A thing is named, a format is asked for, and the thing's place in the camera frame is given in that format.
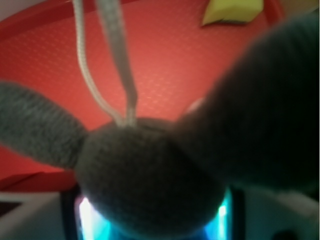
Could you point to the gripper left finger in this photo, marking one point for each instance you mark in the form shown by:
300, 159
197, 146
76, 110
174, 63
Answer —
80, 220

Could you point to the gray plush bunny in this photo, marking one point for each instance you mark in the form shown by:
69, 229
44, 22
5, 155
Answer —
258, 127

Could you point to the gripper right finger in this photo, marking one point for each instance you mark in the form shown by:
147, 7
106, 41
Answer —
230, 220

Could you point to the yellow sponge wedge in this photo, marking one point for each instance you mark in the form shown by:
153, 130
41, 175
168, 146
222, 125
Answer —
232, 11

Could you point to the red plastic tray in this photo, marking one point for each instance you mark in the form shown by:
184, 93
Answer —
174, 59

